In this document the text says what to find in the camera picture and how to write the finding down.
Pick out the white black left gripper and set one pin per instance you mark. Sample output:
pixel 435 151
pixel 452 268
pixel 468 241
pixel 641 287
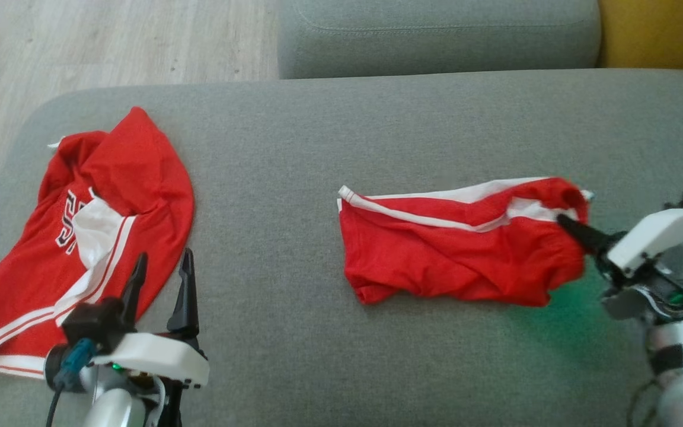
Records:
pixel 152 356

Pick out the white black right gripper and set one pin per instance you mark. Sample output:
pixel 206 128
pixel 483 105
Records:
pixel 656 237

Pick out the red jersey with white stripes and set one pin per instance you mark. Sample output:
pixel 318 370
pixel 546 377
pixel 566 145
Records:
pixel 134 172

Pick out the red shorts with white trim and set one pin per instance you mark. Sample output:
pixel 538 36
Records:
pixel 454 255

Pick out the grey sofa seat cushion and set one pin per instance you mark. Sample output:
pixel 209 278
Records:
pixel 318 367

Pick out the yellow cushion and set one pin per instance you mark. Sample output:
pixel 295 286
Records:
pixel 661 29

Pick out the grey sofa ottoman cushion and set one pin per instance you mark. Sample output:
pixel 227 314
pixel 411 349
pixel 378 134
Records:
pixel 436 35

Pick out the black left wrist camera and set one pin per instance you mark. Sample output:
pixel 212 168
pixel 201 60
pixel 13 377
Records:
pixel 92 323

